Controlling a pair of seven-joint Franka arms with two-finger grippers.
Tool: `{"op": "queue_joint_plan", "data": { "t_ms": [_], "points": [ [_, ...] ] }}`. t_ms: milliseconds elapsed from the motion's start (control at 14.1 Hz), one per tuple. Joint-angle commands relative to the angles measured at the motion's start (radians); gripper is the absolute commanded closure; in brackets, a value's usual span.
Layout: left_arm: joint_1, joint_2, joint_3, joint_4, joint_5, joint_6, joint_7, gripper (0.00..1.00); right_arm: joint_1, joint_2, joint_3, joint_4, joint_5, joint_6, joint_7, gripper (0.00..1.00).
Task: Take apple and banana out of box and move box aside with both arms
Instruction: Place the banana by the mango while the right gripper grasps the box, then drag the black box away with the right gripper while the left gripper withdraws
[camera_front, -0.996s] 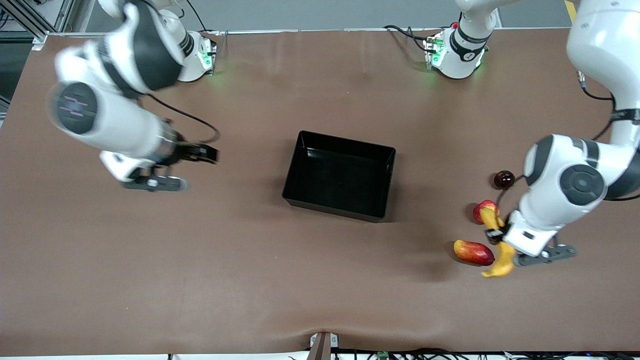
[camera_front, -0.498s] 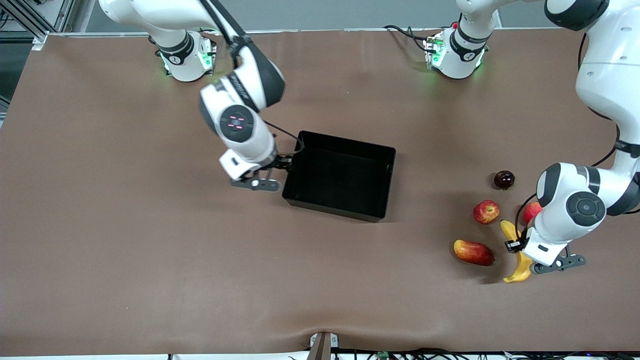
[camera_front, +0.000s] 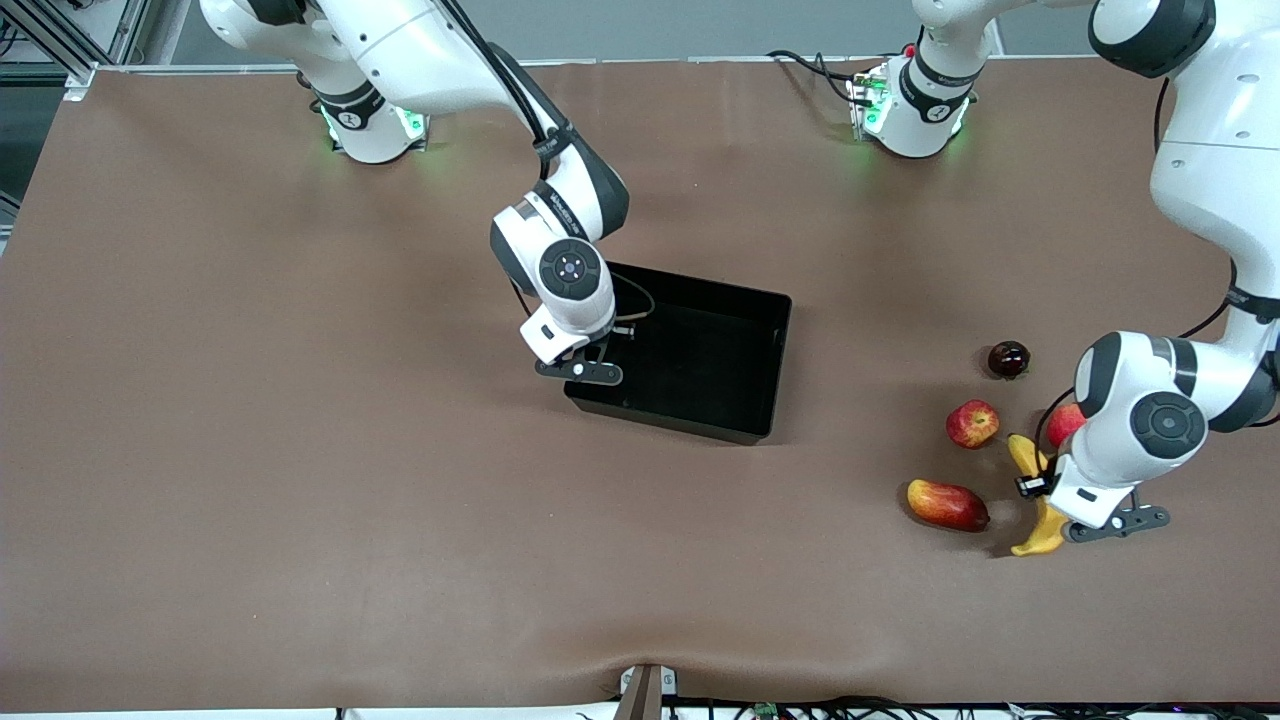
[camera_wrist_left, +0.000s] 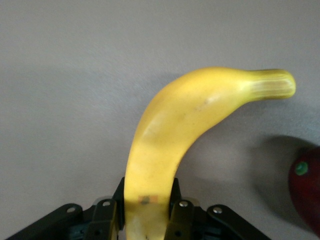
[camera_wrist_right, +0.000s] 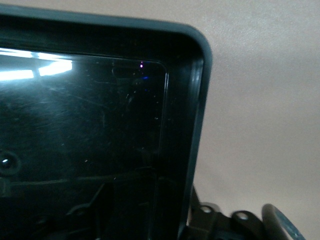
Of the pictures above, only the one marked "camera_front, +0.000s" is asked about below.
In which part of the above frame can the yellow banana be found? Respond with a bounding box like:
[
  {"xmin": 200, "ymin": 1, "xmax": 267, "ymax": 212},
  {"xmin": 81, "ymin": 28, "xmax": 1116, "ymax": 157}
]
[{"xmin": 1006, "ymin": 433, "xmax": 1071, "ymax": 558}]

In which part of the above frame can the black plastic box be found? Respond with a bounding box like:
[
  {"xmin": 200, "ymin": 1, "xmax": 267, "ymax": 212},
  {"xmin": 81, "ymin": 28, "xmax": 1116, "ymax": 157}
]
[{"xmin": 563, "ymin": 262, "xmax": 794, "ymax": 447}]

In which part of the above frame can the small red yellow apple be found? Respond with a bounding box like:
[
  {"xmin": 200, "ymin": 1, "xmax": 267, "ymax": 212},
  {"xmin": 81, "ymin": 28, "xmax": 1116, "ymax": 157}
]
[{"xmin": 946, "ymin": 399, "xmax": 1001, "ymax": 450}]

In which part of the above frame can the red yellow mango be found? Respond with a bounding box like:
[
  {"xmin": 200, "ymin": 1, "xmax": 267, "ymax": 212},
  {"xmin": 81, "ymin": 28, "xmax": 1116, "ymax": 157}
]
[{"xmin": 906, "ymin": 479, "xmax": 991, "ymax": 533}]

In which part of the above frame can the dark purple plum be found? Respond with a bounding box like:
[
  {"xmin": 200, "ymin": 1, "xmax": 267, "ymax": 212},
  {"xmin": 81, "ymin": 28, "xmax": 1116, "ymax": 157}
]
[{"xmin": 987, "ymin": 340, "xmax": 1032, "ymax": 381}]

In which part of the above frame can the brown table mat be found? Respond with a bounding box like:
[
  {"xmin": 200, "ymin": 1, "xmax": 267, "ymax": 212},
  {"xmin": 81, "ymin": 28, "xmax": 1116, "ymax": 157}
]
[{"xmin": 0, "ymin": 55, "xmax": 1280, "ymax": 713}]

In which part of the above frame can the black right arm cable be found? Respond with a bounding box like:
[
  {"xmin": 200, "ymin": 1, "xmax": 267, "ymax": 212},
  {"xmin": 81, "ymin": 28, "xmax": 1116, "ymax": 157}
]
[{"xmin": 440, "ymin": 0, "xmax": 661, "ymax": 346}]

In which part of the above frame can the black base power cable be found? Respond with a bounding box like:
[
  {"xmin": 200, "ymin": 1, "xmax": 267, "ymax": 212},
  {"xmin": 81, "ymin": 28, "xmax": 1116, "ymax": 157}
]
[{"xmin": 766, "ymin": 48, "xmax": 863, "ymax": 101}]

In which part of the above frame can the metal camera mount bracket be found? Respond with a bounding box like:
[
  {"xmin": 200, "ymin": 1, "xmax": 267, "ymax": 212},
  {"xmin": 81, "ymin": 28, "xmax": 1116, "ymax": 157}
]
[{"xmin": 612, "ymin": 662, "xmax": 679, "ymax": 720}]

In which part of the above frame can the aluminium frame post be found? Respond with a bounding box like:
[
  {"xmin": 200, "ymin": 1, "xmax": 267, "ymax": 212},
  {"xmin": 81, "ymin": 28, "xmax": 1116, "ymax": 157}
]
[{"xmin": 0, "ymin": 0, "xmax": 151, "ymax": 101}]

